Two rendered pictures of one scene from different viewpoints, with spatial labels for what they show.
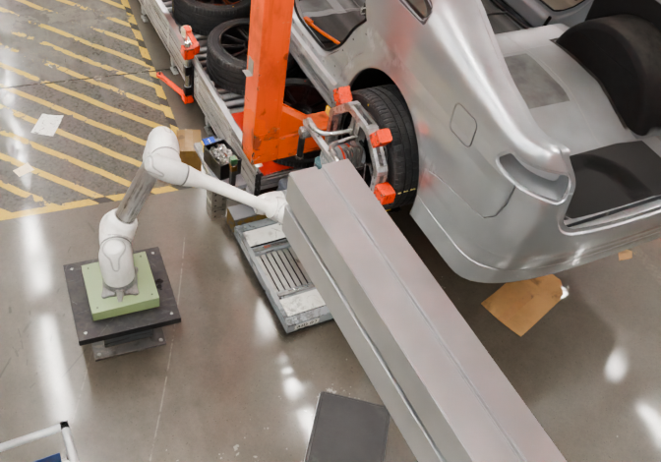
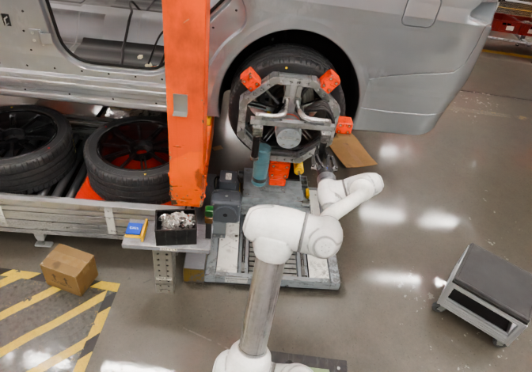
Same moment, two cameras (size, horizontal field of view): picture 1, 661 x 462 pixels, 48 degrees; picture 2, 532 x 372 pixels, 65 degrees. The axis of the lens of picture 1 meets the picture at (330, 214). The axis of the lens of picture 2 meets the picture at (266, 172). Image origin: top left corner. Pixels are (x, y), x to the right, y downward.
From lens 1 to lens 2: 306 cm
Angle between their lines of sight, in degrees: 45
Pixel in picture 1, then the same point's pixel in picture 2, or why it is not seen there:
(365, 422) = (486, 263)
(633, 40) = not seen: outside the picture
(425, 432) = not seen: outside the picture
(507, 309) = (353, 158)
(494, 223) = (463, 70)
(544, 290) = (343, 137)
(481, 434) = not seen: outside the picture
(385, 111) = (309, 61)
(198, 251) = (208, 322)
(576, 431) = (449, 176)
